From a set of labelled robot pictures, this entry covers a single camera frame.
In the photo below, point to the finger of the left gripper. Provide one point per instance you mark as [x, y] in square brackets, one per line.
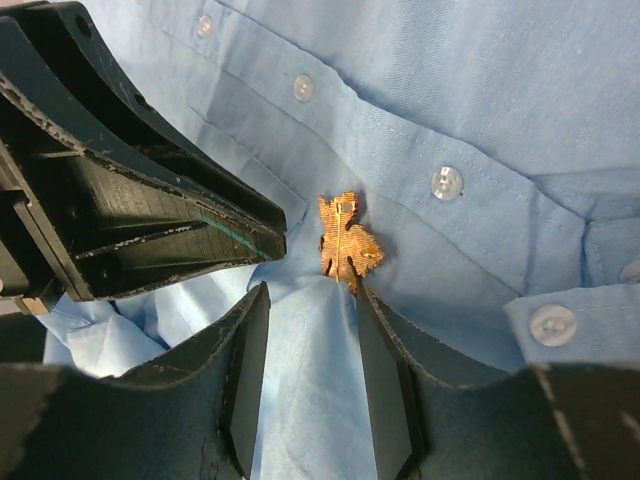
[74, 223]
[54, 56]

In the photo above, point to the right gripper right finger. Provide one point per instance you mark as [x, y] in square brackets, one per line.
[438, 414]

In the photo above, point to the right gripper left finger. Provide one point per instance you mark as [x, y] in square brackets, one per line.
[190, 413]

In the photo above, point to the red gold leaf brooch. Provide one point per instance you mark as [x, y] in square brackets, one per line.
[348, 250]

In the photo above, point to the light blue button shirt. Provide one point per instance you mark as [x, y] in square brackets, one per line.
[495, 149]

